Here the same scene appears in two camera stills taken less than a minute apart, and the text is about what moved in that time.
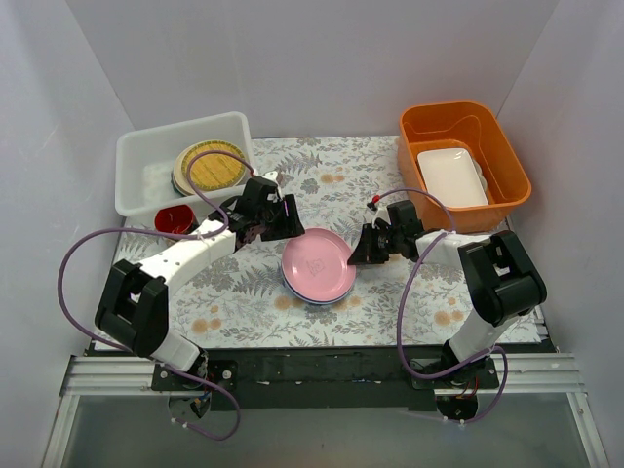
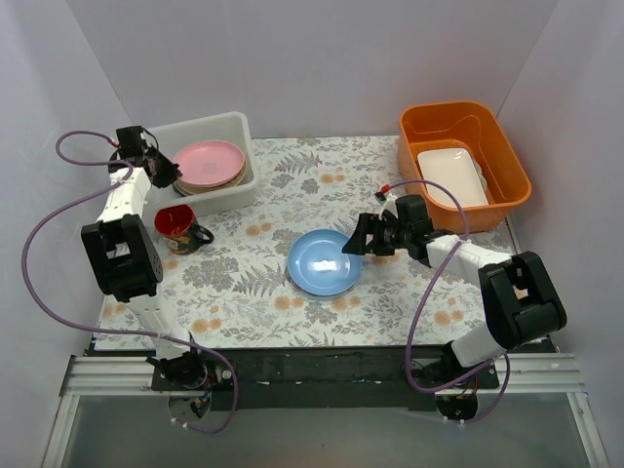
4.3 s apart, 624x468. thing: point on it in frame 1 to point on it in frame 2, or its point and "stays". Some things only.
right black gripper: (372, 242) stays
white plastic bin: (145, 156) stays
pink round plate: (315, 265) to (209, 163)
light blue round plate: (321, 302) to (317, 264)
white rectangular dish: (450, 176) stays
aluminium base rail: (540, 375) stays
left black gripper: (275, 220) to (163, 169)
